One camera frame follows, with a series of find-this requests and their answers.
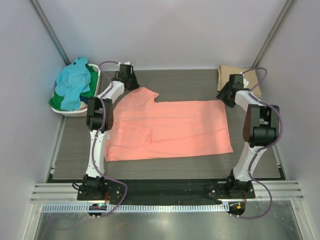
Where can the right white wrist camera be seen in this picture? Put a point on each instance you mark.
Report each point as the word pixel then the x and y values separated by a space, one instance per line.
pixel 245 81

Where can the light blue t shirt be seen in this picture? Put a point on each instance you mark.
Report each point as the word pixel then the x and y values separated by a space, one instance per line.
pixel 73 80

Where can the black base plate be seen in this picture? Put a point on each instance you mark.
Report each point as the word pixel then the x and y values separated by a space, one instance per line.
pixel 165 192

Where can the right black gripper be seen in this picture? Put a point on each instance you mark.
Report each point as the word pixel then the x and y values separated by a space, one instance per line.
pixel 221 95

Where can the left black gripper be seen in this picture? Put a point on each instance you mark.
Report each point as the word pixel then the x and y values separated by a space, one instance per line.
pixel 136 84

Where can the green t shirt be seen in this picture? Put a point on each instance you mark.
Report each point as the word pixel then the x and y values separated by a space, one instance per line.
pixel 56 100

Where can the salmon pink t shirt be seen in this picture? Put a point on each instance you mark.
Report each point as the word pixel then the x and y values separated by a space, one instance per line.
pixel 145 129

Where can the white plastic laundry basket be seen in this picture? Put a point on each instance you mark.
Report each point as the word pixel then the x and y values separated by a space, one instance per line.
pixel 83 112

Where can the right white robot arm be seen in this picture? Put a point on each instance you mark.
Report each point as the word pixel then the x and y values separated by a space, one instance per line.
pixel 261 130

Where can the white slotted cable duct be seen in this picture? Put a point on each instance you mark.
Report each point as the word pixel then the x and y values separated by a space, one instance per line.
pixel 104 208

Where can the right aluminium frame post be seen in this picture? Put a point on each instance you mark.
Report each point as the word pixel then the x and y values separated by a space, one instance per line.
pixel 275 29

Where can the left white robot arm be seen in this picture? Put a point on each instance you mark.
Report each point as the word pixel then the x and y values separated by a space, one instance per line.
pixel 100 120

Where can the aluminium frame post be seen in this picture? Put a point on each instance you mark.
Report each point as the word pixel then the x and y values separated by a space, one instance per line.
pixel 49 29
pixel 275 29

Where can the left aluminium frame post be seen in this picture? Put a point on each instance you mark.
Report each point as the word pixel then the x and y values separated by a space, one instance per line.
pixel 49 29

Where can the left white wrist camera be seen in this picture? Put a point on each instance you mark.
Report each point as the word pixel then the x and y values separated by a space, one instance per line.
pixel 124 63

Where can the folded beige t shirt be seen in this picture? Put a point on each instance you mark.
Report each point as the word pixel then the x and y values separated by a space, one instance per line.
pixel 224 72

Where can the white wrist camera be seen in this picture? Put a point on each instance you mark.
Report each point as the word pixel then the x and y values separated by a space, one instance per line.
pixel 245 81
pixel 124 63

